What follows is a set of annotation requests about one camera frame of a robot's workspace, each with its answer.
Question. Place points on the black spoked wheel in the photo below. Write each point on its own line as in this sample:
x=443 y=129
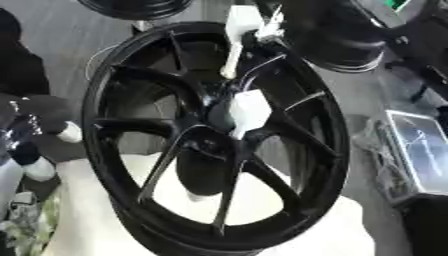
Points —
x=146 y=126

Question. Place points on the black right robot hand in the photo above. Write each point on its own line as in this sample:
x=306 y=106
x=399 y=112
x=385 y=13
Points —
x=326 y=33

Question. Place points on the black round tyre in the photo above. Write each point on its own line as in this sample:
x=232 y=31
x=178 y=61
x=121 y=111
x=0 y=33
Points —
x=137 y=7

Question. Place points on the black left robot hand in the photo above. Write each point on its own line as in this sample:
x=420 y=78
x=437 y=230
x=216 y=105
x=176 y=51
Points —
x=44 y=111

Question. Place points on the silver metal case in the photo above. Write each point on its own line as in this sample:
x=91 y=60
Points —
x=423 y=153

